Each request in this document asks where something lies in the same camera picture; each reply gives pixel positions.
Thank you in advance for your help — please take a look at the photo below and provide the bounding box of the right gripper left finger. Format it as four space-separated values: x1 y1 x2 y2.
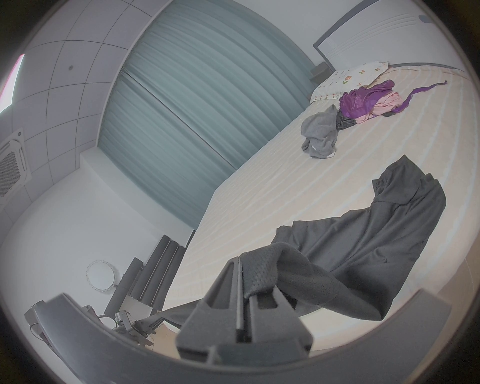
175 258 244 360

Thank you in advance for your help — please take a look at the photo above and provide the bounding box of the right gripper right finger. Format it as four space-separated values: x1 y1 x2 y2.
244 287 314 355

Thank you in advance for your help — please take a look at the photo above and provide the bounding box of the black T-shirt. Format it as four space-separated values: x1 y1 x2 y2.
161 154 447 327

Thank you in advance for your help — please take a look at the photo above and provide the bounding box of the bed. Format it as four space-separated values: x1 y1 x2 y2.
152 0 480 357

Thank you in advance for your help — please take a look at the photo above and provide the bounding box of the round white ceiling lamp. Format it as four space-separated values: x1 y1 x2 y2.
86 260 115 292

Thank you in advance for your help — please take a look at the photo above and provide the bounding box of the blue-green curtain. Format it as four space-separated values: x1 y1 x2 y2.
124 0 323 169
97 71 241 229

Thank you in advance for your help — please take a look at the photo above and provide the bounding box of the grey garment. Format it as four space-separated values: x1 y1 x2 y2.
301 104 340 160

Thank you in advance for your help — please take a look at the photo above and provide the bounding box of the black shiny garment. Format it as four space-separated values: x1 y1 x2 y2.
335 112 359 131

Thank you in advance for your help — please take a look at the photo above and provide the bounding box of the purple satin garment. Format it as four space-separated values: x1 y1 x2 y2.
339 79 449 121

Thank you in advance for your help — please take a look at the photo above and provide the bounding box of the pink garment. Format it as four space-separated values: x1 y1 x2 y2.
354 92 404 125

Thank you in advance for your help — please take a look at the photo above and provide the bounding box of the white printed pillow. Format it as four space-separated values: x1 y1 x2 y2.
309 61 391 104

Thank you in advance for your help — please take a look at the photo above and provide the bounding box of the white ceiling air conditioner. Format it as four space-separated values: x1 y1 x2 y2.
0 127 32 199

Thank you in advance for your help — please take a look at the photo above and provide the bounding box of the grey bedside table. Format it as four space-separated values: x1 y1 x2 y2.
310 62 331 81

